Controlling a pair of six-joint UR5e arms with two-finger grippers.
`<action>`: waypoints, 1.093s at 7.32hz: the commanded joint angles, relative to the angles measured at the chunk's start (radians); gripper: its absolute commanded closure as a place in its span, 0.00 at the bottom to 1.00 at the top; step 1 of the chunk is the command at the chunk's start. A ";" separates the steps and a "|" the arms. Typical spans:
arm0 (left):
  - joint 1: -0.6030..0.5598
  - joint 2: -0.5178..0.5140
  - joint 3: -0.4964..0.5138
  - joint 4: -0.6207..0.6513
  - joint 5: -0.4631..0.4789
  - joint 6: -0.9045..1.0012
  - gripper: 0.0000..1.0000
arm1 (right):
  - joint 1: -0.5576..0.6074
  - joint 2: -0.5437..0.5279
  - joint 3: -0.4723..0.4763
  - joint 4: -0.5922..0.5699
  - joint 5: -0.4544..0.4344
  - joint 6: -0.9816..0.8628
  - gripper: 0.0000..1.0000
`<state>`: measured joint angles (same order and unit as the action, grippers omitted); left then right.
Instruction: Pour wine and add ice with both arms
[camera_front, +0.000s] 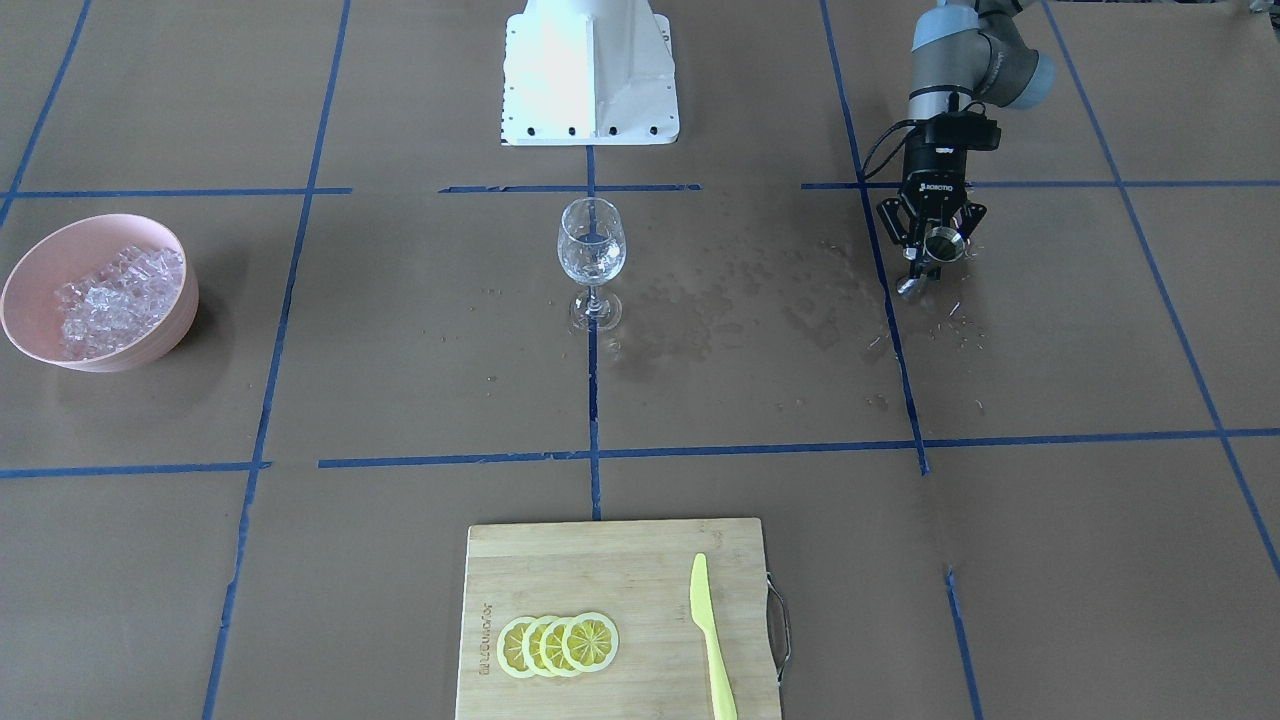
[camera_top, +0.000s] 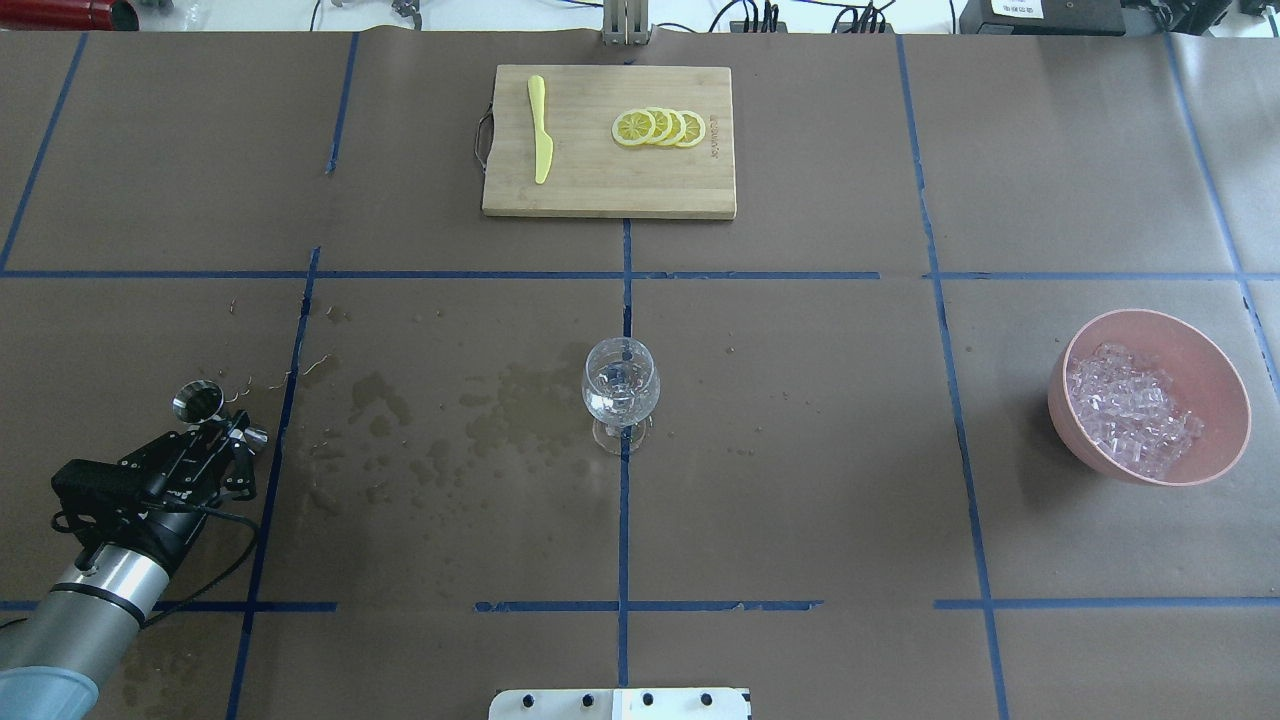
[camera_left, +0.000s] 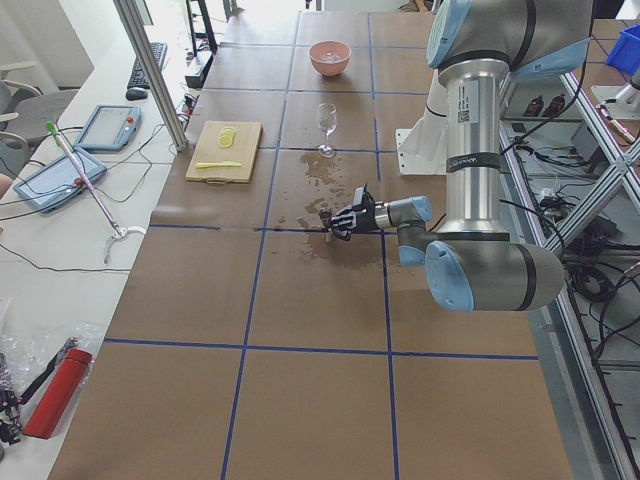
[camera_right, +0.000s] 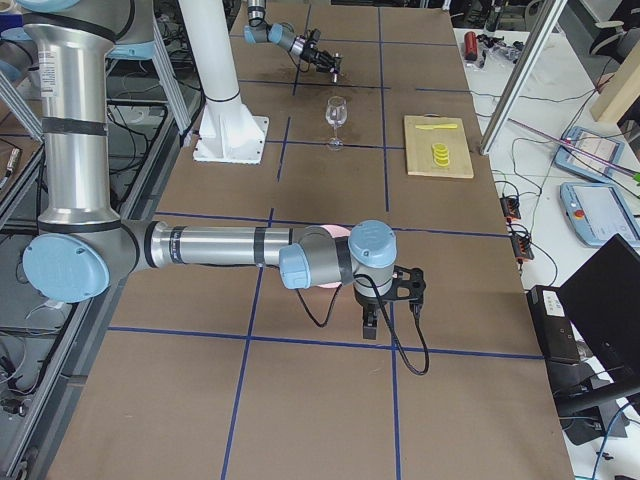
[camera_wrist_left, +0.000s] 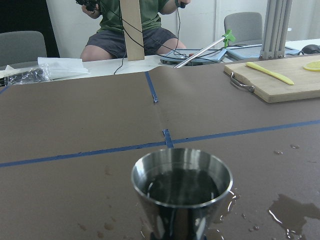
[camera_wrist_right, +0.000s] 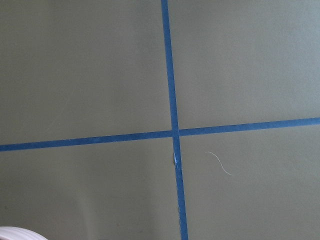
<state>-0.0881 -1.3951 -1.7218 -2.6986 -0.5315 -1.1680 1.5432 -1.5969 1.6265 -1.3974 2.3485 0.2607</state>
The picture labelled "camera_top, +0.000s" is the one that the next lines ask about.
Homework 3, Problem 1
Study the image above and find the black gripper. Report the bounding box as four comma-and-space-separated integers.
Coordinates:
106, 415, 257, 521

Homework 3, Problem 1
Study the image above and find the steel double jigger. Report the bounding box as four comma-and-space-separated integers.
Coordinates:
172, 379, 269, 452

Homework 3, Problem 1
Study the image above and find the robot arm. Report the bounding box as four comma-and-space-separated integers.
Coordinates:
1, 411, 268, 719

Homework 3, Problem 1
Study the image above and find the clear wine glass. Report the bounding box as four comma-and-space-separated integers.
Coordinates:
581, 337, 660, 456

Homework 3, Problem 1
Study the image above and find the clear ice cubes pile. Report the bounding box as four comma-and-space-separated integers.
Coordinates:
1066, 343, 1204, 480

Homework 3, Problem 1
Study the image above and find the yellow plastic knife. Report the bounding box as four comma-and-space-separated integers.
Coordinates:
527, 76, 556, 184

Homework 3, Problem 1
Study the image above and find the wooden cutting board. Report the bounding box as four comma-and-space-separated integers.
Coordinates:
483, 64, 739, 222

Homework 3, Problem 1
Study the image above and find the red cylinder bottle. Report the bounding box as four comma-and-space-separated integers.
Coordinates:
1, 0, 140, 32

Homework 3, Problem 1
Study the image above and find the pink bowl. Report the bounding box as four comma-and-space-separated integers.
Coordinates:
1046, 307, 1253, 487

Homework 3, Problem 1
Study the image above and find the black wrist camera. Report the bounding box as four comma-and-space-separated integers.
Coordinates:
51, 459, 148, 515

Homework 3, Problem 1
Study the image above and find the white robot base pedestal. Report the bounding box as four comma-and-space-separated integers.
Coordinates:
488, 687, 753, 719

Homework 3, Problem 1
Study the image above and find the aluminium frame post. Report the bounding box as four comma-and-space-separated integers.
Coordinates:
602, 0, 653, 46

